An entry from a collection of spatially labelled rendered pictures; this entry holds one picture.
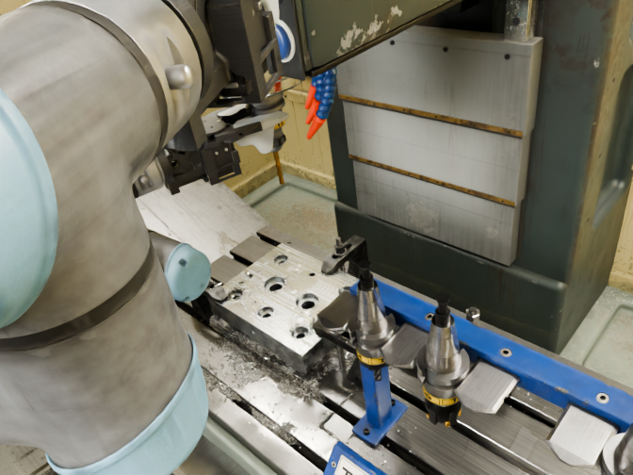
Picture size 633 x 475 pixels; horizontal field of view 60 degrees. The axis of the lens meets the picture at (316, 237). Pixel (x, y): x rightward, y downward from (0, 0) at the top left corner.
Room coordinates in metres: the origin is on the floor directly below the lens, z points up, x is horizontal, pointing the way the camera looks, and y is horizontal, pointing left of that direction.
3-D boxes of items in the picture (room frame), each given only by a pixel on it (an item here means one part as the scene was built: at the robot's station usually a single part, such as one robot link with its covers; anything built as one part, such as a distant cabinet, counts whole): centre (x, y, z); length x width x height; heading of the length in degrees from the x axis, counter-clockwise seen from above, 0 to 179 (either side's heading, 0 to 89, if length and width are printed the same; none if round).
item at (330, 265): (0.97, -0.05, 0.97); 0.13 x 0.03 x 0.15; 132
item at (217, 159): (0.78, 0.16, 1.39); 0.12 x 0.08 x 0.09; 114
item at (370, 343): (0.53, -0.05, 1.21); 0.06 x 0.06 x 0.03
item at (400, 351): (0.48, -0.09, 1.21); 0.07 x 0.05 x 0.01; 132
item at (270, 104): (0.83, 0.04, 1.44); 0.06 x 0.06 x 0.03
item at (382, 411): (0.60, -0.06, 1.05); 0.10 x 0.05 x 0.30; 132
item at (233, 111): (0.85, 0.08, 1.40); 0.09 x 0.03 x 0.06; 127
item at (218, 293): (0.95, 0.26, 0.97); 0.13 x 0.03 x 0.15; 42
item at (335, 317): (0.57, -0.02, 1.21); 0.07 x 0.05 x 0.01; 132
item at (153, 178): (0.74, 0.23, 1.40); 0.08 x 0.05 x 0.08; 24
